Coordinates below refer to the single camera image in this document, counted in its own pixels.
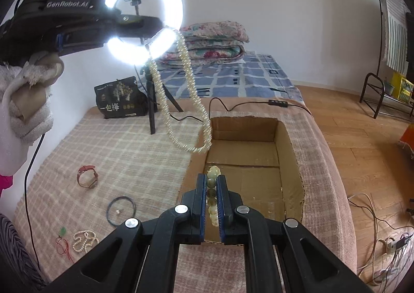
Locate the striped hanging towel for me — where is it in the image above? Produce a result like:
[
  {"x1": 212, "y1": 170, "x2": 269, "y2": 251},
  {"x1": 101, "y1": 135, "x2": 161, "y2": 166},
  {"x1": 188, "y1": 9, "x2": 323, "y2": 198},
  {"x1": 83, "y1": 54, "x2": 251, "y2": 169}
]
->
[{"x1": 380, "y1": 0, "x2": 409, "y2": 77}]

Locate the long white pearl necklace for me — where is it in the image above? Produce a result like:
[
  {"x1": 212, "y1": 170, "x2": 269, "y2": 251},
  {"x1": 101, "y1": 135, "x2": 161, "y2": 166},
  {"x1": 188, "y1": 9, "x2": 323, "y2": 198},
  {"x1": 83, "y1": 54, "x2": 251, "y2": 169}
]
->
[{"x1": 146, "y1": 29, "x2": 213, "y2": 154}]

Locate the orange cloth covered box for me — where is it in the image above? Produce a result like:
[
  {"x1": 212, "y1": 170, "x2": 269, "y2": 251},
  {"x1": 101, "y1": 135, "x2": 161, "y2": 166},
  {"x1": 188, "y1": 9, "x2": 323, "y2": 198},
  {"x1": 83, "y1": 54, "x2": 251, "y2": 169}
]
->
[{"x1": 398, "y1": 123, "x2": 414, "y2": 154}]

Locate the yellow-green bead bracelet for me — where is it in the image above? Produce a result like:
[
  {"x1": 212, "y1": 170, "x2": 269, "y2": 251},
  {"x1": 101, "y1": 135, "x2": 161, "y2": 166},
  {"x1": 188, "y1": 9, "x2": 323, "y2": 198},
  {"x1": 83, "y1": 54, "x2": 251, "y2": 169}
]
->
[{"x1": 206, "y1": 165, "x2": 222, "y2": 228}]

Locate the red wrist watch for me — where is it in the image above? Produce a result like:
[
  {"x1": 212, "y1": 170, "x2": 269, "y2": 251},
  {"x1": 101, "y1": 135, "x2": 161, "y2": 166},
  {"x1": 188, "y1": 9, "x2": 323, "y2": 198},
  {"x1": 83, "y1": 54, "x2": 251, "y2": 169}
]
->
[{"x1": 77, "y1": 165, "x2": 98, "y2": 189}]

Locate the white ring light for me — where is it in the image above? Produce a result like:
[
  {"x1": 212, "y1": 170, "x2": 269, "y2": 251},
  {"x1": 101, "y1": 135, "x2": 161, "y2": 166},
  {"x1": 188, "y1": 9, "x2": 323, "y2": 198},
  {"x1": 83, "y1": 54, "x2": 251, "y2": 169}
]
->
[{"x1": 105, "y1": 0, "x2": 184, "y2": 66}]

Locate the black snack bag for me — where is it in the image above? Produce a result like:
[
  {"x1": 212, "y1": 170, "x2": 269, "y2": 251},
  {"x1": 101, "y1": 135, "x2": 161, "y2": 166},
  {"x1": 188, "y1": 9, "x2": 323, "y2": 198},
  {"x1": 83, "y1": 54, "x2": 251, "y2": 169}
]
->
[{"x1": 94, "y1": 77, "x2": 148, "y2": 119}]

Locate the black clothes rack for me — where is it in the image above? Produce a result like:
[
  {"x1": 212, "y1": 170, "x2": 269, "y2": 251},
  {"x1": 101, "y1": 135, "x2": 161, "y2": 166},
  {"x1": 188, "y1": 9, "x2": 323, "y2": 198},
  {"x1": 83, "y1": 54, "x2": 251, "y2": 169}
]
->
[{"x1": 359, "y1": 0, "x2": 413, "y2": 121}]

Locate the left hand in white glove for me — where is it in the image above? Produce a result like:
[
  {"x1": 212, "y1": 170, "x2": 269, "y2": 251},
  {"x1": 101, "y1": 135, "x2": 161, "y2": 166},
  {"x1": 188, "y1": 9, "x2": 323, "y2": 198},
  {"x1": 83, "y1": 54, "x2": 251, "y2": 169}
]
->
[{"x1": 1, "y1": 51, "x2": 64, "y2": 176}]

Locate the black cable on left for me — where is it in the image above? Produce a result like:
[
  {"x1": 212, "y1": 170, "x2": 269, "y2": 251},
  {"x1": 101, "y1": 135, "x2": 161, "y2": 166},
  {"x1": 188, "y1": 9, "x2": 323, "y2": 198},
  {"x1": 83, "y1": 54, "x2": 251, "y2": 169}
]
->
[{"x1": 24, "y1": 132, "x2": 46, "y2": 273}]

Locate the small white pearl necklace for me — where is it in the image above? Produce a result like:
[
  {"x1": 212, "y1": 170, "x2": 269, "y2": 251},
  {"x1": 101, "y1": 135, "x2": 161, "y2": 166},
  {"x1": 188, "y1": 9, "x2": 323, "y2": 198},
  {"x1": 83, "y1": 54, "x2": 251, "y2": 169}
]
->
[{"x1": 72, "y1": 230, "x2": 100, "y2": 254}]

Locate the black bangle ring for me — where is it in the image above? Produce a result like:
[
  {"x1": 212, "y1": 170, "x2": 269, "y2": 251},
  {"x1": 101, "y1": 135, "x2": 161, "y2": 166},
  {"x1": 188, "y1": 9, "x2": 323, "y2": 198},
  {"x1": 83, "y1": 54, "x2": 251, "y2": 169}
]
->
[{"x1": 107, "y1": 196, "x2": 137, "y2": 227}]

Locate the green pendant red cord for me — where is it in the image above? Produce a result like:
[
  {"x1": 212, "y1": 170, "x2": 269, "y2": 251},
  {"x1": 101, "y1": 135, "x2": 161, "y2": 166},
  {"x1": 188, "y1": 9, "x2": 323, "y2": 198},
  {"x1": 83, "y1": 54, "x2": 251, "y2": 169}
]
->
[{"x1": 55, "y1": 227, "x2": 76, "y2": 262}]

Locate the black power cable with switch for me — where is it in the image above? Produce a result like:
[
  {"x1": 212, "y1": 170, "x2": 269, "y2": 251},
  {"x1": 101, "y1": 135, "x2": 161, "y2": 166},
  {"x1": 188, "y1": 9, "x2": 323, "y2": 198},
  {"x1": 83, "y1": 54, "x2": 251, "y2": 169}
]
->
[{"x1": 168, "y1": 96, "x2": 313, "y2": 123}]

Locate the yellow box on rack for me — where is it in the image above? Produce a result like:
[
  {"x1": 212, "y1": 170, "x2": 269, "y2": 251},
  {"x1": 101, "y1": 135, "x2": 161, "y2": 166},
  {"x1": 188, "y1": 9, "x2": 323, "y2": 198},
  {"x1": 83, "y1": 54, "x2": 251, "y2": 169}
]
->
[{"x1": 391, "y1": 72, "x2": 413, "y2": 104}]

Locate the folded floral quilt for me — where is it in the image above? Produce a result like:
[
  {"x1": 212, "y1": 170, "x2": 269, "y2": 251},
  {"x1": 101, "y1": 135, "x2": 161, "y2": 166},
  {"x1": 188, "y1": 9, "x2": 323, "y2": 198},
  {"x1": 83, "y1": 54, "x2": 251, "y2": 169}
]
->
[{"x1": 157, "y1": 20, "x2": 251, "y2": 66}]

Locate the open cardboard box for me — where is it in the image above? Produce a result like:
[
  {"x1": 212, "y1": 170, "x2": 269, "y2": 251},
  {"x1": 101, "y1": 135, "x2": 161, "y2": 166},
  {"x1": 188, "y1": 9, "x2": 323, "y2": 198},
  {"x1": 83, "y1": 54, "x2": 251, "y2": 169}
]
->
[{"x1": 179, "y1": 116, "x2": 305, "y2": 222}]

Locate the blue patterned mattress sheet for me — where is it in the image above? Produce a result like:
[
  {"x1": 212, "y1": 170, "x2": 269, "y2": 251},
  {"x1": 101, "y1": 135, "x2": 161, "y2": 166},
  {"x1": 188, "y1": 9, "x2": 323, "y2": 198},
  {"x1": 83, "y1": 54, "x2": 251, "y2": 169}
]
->
[{"x1": 135, "y1": 52, "x2": 305, "y2": 102}]

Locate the black tripod stand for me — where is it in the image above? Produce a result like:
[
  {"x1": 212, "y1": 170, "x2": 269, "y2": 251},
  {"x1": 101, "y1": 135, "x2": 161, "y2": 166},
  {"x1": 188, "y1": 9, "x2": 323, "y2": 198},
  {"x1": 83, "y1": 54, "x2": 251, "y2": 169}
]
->
[{"x1": 138, "y1": 65, "x2": 183, "y2": 135}]

